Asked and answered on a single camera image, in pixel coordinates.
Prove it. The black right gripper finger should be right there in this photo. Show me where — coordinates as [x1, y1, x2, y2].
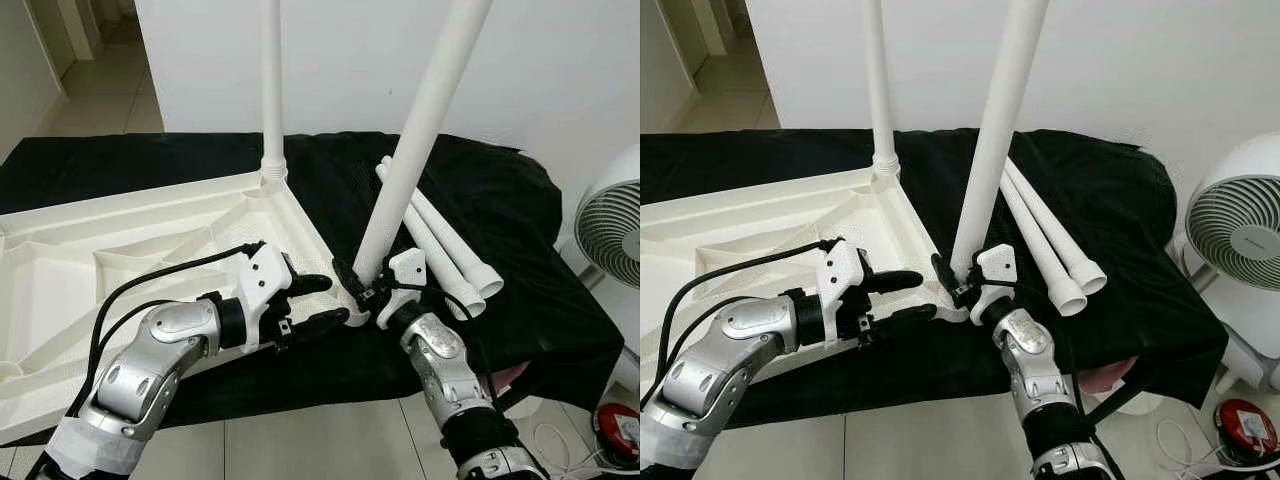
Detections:
[930, 252, 969, 306]
[332, 258, 373, 313]

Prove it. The white plastic table leg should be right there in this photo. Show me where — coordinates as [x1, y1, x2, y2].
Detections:
[375, 160, 488, 319]
[380, 155, 506, 299]
[948, 0, 1051, 284]
[352, 0, 496, 289]
[1000, 170, 1089, 319]
[258, 0, 289, 186]
[1003, 155, 1109, 297]
[865, 0, 901, 181]

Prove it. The white plastic children tabletop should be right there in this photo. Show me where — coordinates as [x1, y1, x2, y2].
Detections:
[641, 165, 971, 401]
[0, 168, 371, 446]

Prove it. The pink object under table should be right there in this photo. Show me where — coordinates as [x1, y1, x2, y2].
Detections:
[488, 362, 528, 393]
[1085, 360, 1138, 393]

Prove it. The black table cloth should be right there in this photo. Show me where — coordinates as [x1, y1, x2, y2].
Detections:
[641, 127, 1229, 431]
[0, 130, 626, 446]

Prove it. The black metal rod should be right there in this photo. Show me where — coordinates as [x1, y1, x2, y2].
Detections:
[1085, 378, 1141, 426]

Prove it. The white round fan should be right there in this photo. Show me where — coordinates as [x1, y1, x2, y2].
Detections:
[1185, 135, 1280, 391]
[573, 175, 640, 291]

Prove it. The red round floor device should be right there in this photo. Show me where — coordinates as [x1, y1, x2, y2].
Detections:
[595, 403, 640, 466]
[1215, 398, 1279, 463]

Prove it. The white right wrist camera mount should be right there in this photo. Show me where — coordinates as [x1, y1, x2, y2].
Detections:
[968, 243, 1021, 326]
[375, 248, 433, 331]

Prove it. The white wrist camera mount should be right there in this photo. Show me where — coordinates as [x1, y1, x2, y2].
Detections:
[815, 238, 871, 346]
[375, 248, 433, 331]
[235, 243, 296, 351]
[968, 243, 1021, 326]

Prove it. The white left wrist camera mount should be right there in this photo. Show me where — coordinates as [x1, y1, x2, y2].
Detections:
[815, 238, 871, 346]
[235, 243, 296, 351]

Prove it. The white floor cable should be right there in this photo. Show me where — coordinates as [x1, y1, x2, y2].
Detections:
[1140, 415, 1226, 476]
[530, 420, 601, 476]

